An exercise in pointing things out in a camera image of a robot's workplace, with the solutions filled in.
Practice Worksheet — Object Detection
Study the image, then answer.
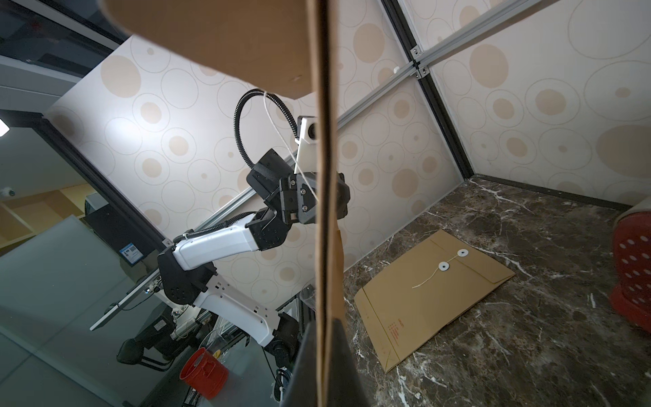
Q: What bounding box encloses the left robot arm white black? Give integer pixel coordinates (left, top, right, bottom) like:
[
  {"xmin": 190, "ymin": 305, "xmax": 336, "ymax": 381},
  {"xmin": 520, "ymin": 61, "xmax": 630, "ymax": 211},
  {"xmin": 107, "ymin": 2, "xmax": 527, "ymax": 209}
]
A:
[{"xmin": 158, "ymin": 150, "xmax": 322, "ymax": 369}]

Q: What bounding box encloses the diagonal aluminium rail left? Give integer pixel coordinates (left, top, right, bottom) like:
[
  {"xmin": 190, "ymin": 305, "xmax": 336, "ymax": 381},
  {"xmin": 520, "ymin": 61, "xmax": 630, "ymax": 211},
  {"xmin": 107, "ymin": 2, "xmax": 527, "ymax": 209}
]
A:
[{"xmin": 133, "ymin": 1, "xmax": 571, "ymax": 236}]

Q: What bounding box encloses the red basket outside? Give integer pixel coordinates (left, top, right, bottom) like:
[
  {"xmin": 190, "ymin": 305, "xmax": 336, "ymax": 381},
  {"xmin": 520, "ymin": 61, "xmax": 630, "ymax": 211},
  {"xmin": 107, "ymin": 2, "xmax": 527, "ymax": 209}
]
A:
[{"xmin": 180, "ymin": 348, "xmax": 230, "ymax": 400}]

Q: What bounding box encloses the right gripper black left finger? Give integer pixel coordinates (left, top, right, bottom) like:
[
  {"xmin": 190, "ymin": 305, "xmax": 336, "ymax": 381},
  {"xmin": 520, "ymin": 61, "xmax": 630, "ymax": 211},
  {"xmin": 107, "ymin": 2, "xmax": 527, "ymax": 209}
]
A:
[{"xmin": 280, "ymin": 322, "xmax": 318, "ymax": 407}]

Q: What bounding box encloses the red toaster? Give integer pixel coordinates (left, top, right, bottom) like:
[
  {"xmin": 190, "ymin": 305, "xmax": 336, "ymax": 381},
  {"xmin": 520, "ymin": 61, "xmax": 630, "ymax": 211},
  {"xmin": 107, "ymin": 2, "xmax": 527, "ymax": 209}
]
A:
[{"xmin": 610, "ymin": 198, "xmax": 651, "ymax": 332}]

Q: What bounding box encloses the brown file envelope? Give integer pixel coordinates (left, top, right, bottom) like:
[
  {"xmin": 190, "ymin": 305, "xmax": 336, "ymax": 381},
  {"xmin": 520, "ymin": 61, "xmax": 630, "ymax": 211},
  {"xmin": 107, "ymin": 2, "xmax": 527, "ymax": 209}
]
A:
[
  {"xmin": 100, "ymin": 1, "xmax": 350, "ymax": 406},
  {"xmin": 354, "ymin": 230, "xmax": 514, "ymax": 372}
]

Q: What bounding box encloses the black corrugated cable hose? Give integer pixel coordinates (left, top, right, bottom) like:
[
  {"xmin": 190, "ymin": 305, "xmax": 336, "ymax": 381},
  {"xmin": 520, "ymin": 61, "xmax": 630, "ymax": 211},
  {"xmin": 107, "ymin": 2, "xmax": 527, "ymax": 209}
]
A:
[{"xmin": 233, "ymin": 88, "xmax": 300, "ymax": 170}]

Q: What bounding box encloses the clear plastic cup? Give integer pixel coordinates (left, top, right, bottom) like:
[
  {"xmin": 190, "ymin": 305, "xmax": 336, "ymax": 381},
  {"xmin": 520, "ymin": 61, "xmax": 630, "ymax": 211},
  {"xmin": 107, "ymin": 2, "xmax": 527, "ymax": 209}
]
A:
[{"xmin": 299, "ymin": 283, "xmax": 316, "ymax": 311}]

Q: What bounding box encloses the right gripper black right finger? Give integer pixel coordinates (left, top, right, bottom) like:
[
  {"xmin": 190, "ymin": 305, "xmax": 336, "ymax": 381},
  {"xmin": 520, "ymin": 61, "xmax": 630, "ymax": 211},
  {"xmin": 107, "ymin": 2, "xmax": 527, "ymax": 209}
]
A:
[{"xmin": 330, "ymin": 320, "xmax": 370, "ymax": 407}]

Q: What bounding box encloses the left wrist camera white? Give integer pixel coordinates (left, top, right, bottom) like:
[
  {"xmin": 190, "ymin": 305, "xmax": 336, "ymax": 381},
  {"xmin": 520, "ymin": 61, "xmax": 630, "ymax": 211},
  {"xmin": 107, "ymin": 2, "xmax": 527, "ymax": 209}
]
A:
[{"xmin": 295, "ymin": 116, "xmax": 318, "ymax": 174}]

